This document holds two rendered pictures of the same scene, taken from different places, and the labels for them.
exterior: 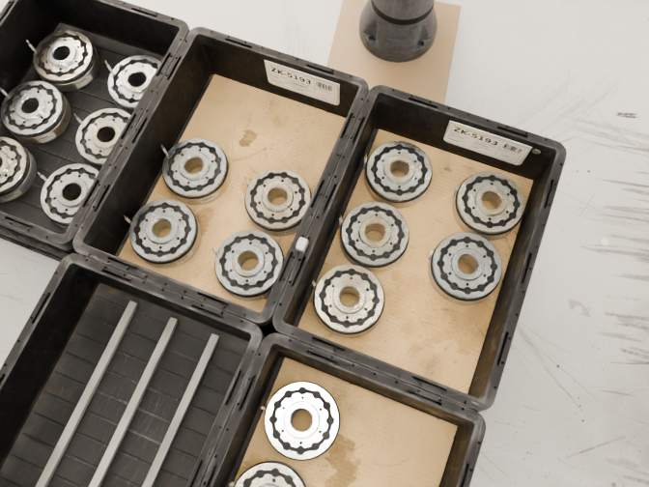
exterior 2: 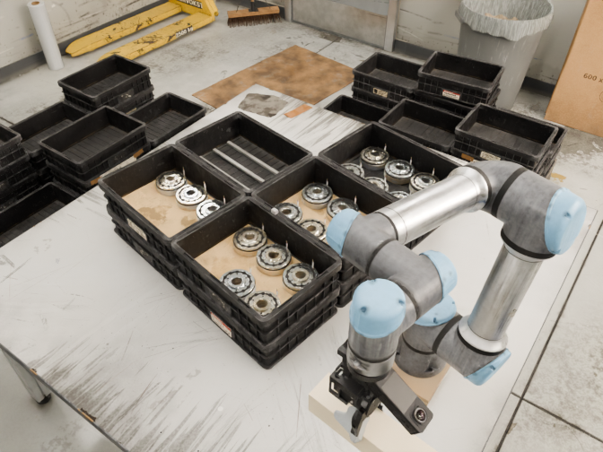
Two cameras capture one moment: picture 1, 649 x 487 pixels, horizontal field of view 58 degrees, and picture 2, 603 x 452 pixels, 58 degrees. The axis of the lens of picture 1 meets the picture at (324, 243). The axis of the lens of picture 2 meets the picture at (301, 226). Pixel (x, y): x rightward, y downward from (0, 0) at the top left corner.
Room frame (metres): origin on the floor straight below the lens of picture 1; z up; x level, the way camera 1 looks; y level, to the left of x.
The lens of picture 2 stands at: (0.74, -1.09, 2.03)
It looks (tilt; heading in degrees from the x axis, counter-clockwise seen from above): 43 degrees down; 110
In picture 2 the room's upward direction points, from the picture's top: straight up
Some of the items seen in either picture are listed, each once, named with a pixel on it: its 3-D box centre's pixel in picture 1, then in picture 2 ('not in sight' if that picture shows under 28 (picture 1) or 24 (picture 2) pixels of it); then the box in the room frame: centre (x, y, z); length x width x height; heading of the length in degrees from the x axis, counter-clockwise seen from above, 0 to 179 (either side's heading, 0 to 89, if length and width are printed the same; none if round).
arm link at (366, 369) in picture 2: not in sight; (370, 352); (0.67, -0.60, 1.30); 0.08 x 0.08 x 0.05
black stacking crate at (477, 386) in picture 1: (419, 246); (256, 266); (0.26, -0.14, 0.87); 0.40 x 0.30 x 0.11; 155
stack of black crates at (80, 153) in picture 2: not in sight; (104, 170); (-0.90, 0.61, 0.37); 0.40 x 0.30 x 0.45; 74
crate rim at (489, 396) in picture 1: (424, 235); (255, 255); (0.26, -0.14, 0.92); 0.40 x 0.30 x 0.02; 155
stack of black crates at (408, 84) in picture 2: not in sight; (390, 95); (0.25, 1.89, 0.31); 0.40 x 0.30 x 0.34; 164
